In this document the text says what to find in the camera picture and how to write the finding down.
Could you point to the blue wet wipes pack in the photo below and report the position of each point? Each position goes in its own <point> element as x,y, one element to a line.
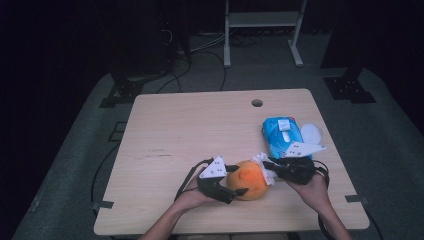
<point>283,133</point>

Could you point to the white metal stand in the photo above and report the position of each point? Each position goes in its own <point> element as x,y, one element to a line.
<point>261,19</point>

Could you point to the black tape strip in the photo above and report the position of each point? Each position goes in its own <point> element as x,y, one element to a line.
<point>356,199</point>
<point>103,204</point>

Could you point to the black stand base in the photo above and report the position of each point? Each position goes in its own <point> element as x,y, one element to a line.
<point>346,90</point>
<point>128,90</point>

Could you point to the person's left hand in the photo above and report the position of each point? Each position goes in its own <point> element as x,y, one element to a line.
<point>193,196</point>

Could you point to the black floor tape marking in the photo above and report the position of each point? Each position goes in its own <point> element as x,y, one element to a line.
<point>117,131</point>

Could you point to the white wet wipe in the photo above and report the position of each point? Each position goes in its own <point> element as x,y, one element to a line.
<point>266,166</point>

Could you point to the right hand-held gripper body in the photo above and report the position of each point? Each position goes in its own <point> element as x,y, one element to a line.
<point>296,171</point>

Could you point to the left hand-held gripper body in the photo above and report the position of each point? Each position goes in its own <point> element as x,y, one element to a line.
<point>213,186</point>

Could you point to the orange round fruit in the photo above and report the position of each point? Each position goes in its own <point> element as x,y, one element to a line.
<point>250,181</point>

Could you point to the person's right hand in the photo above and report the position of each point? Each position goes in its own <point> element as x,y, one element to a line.
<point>315,195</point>

